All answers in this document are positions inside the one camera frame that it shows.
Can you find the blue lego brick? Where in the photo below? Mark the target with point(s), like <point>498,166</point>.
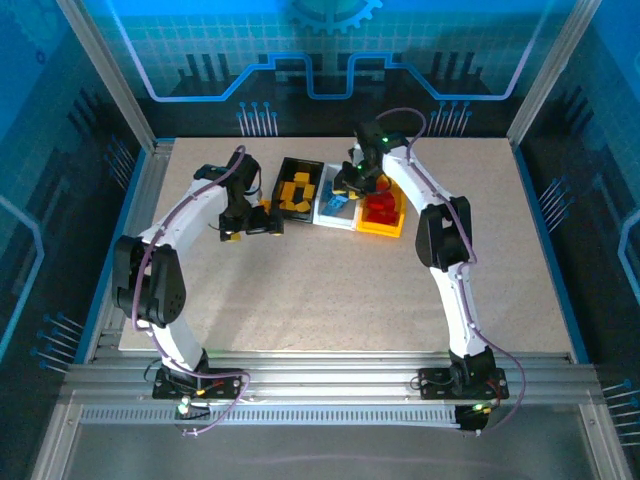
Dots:
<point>330,210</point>
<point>339,201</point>
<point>327,192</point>

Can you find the white plastic bin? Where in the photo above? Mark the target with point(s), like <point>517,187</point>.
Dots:
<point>335,222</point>

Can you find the yellow plastic bin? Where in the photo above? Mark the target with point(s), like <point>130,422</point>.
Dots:
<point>380,231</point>

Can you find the black plastic bin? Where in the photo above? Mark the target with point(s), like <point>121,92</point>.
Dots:
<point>290,165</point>

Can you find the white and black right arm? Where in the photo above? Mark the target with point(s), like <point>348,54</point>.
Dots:
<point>460,310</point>

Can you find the blue table edge strip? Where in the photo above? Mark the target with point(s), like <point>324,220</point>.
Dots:
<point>536,210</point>
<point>136,175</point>

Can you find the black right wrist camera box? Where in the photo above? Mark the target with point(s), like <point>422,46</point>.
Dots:
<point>366,134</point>

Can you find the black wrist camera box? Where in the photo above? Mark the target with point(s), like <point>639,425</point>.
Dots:
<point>245,172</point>
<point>366,134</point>

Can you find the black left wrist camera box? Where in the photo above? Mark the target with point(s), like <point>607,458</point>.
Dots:
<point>245,172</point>

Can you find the aluminium side rail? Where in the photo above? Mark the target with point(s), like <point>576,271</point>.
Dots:
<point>152,175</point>

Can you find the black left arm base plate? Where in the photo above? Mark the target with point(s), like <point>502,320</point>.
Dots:
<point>230,384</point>

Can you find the aluminium cross rail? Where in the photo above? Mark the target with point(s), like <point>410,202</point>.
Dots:
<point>325,375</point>

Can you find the aluminium frame post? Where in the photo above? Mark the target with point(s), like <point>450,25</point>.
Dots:
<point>552,70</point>
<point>107,75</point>

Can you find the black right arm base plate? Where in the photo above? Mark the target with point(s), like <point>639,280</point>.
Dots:
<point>430,382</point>

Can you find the aluminium lower frame rail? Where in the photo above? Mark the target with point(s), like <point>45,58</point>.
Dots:
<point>607,445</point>
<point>54,445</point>

